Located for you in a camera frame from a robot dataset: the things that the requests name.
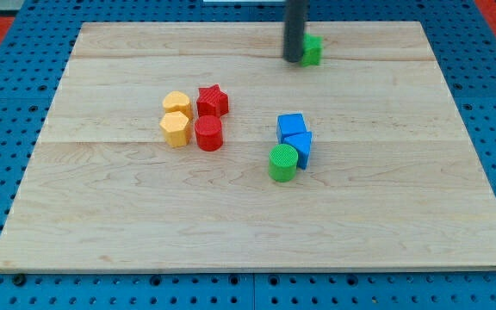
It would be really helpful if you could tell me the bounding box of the blue cube block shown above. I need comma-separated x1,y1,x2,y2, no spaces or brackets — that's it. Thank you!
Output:
276,113,307,143

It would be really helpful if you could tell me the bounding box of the red star block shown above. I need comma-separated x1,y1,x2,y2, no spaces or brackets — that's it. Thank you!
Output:
196,84,229,118

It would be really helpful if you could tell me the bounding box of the green star block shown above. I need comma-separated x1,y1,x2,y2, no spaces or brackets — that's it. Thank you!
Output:
301,34,323,67

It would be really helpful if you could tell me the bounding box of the green cylinder block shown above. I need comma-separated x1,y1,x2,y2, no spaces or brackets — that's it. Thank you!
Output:
268,144,299,183

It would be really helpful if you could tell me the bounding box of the red cylinder block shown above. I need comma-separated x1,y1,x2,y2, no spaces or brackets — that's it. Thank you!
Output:
195,115,223,152

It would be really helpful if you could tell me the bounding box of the blue triangular prism block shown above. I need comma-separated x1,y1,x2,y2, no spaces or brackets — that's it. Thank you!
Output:
283,132,313,170

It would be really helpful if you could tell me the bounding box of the light wooden board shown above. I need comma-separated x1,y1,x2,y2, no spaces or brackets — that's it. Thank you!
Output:
0,22,496,274

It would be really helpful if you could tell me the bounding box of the yellow hexagon block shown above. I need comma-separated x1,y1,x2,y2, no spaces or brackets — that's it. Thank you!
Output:
159,111,191,148

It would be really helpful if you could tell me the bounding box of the yellow heart block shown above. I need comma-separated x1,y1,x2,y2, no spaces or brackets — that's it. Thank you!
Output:
162,90,193,120

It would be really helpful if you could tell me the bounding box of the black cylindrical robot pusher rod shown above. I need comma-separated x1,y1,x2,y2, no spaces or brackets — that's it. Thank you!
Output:
282,0,309,63

